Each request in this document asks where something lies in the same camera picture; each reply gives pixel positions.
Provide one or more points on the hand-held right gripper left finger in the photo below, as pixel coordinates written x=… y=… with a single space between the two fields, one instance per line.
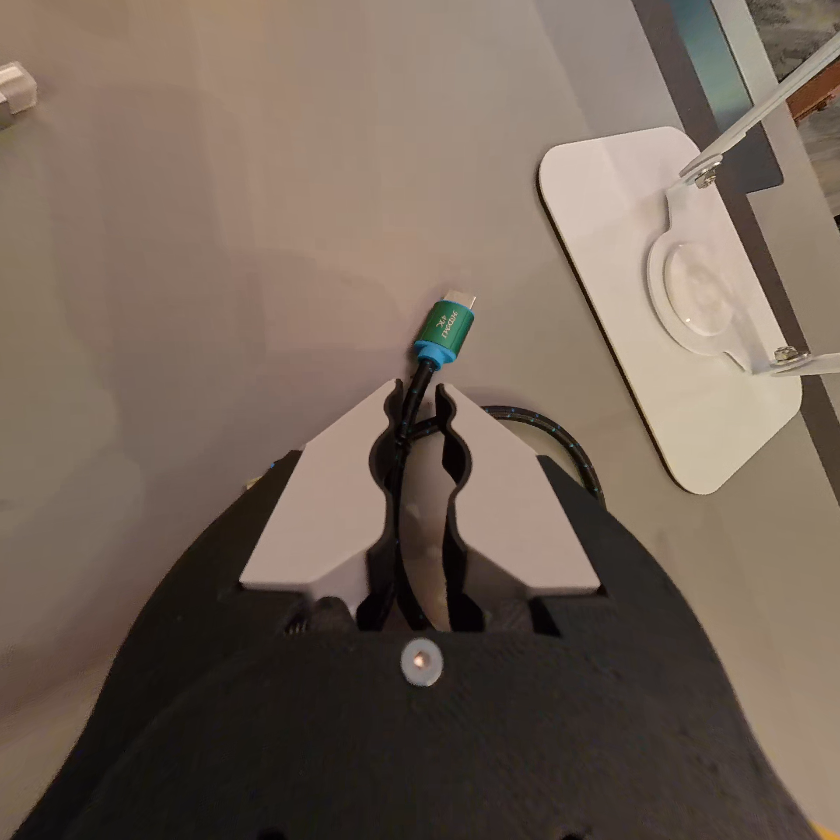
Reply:
x=315 y=525

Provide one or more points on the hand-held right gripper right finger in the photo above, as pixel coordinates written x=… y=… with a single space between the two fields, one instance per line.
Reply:
x=518 y=525

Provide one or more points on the white monitor stand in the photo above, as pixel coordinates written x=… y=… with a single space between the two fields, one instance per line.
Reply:
x=590 y=229

